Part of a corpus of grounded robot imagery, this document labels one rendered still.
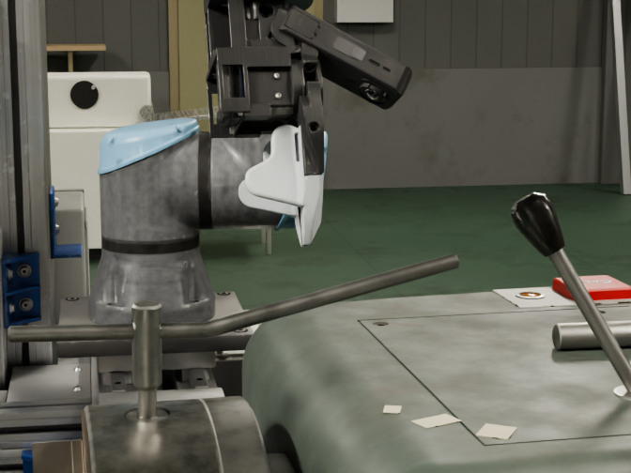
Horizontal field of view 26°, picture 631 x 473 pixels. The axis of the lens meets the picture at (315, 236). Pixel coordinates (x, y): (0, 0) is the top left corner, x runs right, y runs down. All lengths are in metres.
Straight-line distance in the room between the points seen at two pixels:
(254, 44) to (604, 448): 0.41
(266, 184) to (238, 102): 0.07
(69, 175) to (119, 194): 6.16
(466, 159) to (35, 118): 8.96
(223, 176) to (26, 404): 0.35
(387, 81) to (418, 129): 9.39
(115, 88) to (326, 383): 6.74
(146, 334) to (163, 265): 0.58
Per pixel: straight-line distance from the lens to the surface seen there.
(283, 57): 1.06
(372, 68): 1.09
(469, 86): 10.55
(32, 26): 1.74
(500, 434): 0.94
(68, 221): 2.01
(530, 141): 10.74
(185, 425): 1.02
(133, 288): 1.58
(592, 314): 1.02
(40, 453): 1.12
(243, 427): 1.02
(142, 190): 1.57
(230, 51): 1.06
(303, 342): 1.18
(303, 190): 1.04
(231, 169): 1.56
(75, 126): 7.80
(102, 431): 1.01
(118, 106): 7.78
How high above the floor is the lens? 1.56
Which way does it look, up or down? 11 degrees down
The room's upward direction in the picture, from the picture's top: straight up
